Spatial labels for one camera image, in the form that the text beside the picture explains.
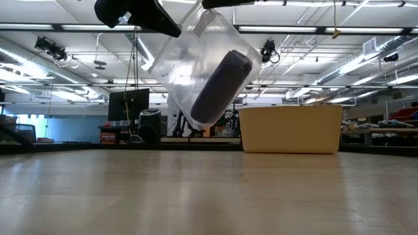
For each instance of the background work table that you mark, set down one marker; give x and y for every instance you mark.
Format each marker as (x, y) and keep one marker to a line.
(392, 131)

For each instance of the red storage bin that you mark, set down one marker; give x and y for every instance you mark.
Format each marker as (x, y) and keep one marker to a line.
(405, 115)

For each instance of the overhead light bar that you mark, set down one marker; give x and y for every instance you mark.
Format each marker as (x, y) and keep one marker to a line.
(277, 29)
(81, 27)

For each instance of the purple elastic bandage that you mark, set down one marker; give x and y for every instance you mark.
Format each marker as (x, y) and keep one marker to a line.
(218, 88)

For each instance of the background black robot arm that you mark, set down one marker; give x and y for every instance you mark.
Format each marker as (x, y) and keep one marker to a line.
(179, 129)
(228, 125)

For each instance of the black ceiling camera device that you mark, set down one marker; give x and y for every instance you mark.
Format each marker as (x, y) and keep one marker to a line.
(269, 53)

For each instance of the silver ventilation duct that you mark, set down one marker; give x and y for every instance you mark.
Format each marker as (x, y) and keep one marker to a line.
(143, 52)
(359, 60)

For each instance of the yellow plastic tub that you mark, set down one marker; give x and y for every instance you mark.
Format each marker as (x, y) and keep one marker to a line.
(290, 130)

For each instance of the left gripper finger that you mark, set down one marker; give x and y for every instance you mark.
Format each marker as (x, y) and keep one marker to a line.
(150, 16)

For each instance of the clear plastic zip bag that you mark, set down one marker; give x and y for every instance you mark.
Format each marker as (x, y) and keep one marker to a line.
(183, 72)

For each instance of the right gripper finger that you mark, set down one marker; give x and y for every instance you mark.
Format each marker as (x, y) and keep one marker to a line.
(225, 3)

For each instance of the black ceiling disc fixture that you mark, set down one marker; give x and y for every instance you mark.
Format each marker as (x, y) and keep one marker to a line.
(100, 63)

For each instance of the red box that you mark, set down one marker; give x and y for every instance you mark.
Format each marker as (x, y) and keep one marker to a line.
(107, 137)

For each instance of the black computer monitor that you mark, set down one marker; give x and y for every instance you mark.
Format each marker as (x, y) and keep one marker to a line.
(130, 104)

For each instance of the black cylindrical air purifier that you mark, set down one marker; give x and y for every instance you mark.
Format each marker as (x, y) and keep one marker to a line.
(149, 124)

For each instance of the white ceiling vent grille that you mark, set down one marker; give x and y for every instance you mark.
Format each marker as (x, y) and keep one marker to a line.
(369, 46)

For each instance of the small black ceiling reel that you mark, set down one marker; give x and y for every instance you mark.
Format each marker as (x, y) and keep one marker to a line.
(391, 57)

